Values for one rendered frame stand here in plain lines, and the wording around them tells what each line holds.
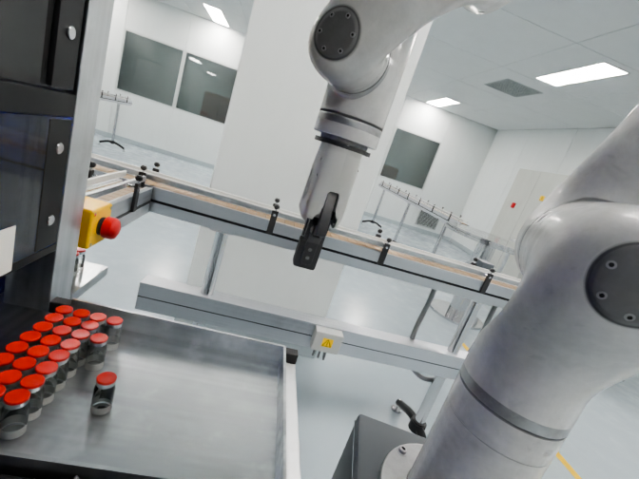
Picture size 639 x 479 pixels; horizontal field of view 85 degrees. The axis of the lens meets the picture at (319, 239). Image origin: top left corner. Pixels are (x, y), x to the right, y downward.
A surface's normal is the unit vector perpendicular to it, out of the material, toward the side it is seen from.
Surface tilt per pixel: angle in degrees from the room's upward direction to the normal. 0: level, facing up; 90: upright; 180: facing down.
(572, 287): 101
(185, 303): 90
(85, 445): 0
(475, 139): 90
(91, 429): 0
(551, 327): 128
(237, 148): 90
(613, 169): 120
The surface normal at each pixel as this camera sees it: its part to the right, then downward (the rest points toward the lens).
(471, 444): -0.73, -0.06
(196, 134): 0.10, 0.29
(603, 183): -0.70, 0.18
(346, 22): -0.36, 0.16
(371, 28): -0.14, 0.42
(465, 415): -0.89, -0.18
